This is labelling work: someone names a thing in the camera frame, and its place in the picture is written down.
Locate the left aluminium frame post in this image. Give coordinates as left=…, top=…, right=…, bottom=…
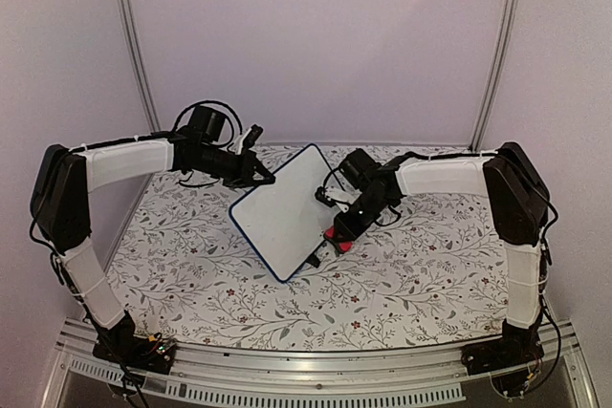
left=107, top=0, right=167, bottom=151

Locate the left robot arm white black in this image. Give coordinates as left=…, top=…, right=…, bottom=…
left=30, top=100, right=275, bottom=364

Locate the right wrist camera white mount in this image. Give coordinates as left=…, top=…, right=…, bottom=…
left=315, top=186, right=356, bottom=212

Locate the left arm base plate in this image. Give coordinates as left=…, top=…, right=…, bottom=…
left=93, top=333, right=177, bottom=375

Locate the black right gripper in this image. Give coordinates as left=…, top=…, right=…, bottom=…
left=332, top=192, right=390, bottom=244

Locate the black whiteboard stand foot left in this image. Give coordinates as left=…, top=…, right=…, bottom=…
left=306, top=254, right=320, bottom=268

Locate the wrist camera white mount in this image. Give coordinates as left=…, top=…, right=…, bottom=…
left=315, top=186, right=356, bottom=212
left=230, top=124, right=263, bottom=155

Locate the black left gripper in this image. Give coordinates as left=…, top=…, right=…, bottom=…
left=197, top=143, right=276, bottom=190

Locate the aluminium frame post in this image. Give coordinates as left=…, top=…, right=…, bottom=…
left=107, top=0, right=167, bottom=151
left=469, top=0, right=519, bottom=151

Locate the blue-framed whiteboard with writing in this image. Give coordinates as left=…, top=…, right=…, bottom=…
left=229, top=144, right=339, bottom=283

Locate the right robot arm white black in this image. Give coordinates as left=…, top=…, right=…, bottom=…
left=315, top=141, right=558, bottom=366

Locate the right aluminium frame post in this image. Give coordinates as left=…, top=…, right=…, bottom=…
left=469, top=0, right=519, bottom=151

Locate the red whiteboard eraser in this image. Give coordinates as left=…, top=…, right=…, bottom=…
left=323, top=226, right=354, bottom=254

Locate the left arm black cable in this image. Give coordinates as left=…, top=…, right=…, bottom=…
left=174, top=100, right=245, bottom=151

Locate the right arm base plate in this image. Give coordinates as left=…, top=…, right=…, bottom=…
left=461, top=333, right=544, bottom=376

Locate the aluminium front rail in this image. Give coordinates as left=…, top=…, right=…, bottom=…
left=43, top=319, right=600, bottom=407

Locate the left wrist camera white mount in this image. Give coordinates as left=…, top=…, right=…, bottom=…
left=230, top=124, right=263, bottom=155

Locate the floral patterned table mat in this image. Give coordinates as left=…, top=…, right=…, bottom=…
left=98, top=142, right=544, bottom=351

